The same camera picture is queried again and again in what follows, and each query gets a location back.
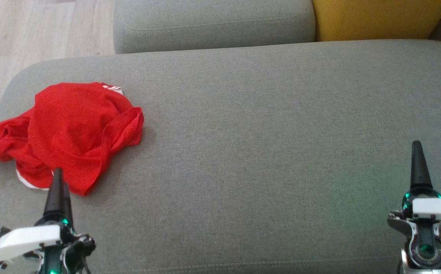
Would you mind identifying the yellow sofa backrest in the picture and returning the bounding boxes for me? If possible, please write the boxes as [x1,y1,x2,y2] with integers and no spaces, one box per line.
[312,0,441,42]

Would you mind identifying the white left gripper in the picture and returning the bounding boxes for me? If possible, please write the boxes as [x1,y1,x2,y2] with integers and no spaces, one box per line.
[0,167,97,267]

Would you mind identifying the red tee striped white sleeves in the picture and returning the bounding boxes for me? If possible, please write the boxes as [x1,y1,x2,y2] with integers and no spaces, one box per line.
[29,82,145,196]

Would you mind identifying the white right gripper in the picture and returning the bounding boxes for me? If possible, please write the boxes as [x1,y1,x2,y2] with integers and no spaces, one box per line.
[387,141,441,237]

